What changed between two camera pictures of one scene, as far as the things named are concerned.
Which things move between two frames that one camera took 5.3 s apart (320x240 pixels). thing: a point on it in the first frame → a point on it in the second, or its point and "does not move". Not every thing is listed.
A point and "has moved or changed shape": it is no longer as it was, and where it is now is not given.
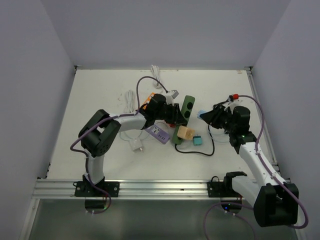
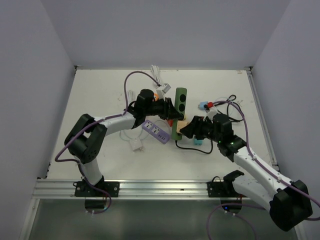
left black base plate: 85,189 does not move
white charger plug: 135,143 does not move
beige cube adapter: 185,133 has moved or changed shape
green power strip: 187,108 → 180,99
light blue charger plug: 200,112 → 201,105
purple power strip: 158,133 does not move
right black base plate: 221,189 does not move
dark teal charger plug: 197,140 does not move
